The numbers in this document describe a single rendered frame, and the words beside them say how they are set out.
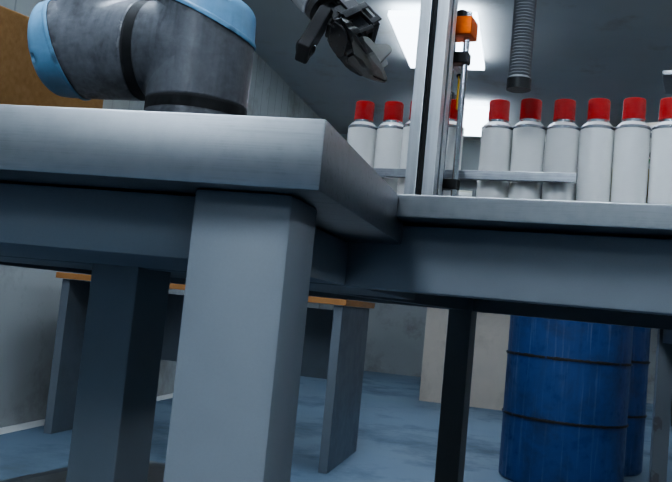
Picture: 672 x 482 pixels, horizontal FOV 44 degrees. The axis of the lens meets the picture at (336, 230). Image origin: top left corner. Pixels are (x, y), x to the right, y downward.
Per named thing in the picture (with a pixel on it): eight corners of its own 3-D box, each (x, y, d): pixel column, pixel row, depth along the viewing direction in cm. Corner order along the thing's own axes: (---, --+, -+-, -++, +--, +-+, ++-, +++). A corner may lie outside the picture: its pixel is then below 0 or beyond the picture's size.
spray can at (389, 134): (400, 223, 145) (411, 107, 146) (396, 220, 139) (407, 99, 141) (370, 221, 146) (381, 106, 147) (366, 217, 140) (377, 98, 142)
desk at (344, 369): (109, 416, 463) (126, 279, 470) (361, 450, 431) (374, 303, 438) (35, 433, 392) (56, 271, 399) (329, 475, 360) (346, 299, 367)
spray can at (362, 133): (374, 221, 145) (385, 105, 147) (360, 217, 141) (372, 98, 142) (348, 220, 148) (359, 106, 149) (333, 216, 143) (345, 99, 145)
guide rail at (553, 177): (577, 183, 127) (577, 174, 127) (576, 182, 126) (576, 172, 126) (31, 167, 170) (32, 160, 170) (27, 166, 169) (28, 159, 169)
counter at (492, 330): (517, 389, 926) (523, 308, 934) (515, 413, 683) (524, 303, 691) (444, 381, 943) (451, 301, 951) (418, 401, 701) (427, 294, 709)
